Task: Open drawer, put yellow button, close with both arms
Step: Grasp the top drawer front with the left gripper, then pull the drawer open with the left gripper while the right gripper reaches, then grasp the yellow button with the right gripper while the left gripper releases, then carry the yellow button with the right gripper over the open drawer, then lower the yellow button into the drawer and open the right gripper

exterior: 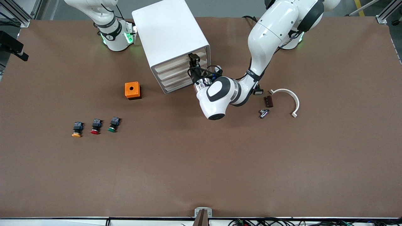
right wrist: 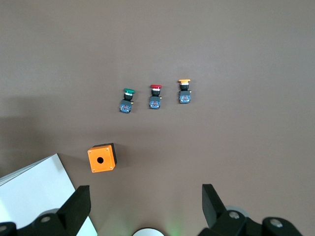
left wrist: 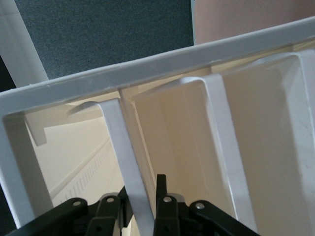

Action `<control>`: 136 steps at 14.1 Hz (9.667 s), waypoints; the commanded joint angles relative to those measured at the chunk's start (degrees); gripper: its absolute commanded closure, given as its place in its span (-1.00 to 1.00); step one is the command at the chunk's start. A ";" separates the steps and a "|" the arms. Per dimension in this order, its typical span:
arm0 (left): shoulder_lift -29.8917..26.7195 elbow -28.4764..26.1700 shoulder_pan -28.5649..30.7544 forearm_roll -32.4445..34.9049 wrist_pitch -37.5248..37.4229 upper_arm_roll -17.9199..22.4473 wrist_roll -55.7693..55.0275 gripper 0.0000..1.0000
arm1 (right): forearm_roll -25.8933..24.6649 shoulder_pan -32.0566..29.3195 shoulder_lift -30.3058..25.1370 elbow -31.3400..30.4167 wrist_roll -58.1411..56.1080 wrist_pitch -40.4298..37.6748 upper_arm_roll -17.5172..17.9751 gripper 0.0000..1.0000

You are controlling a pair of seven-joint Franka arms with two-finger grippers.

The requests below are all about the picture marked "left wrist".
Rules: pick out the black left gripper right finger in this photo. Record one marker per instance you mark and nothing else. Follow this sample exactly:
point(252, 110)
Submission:
point(177, 221)

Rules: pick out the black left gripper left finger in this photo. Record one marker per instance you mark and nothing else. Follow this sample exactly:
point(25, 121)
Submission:
point(81, 216)

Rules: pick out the white drawer cabinet housing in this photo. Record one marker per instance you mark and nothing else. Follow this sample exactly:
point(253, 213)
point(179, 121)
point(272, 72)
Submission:
point(147, 71)

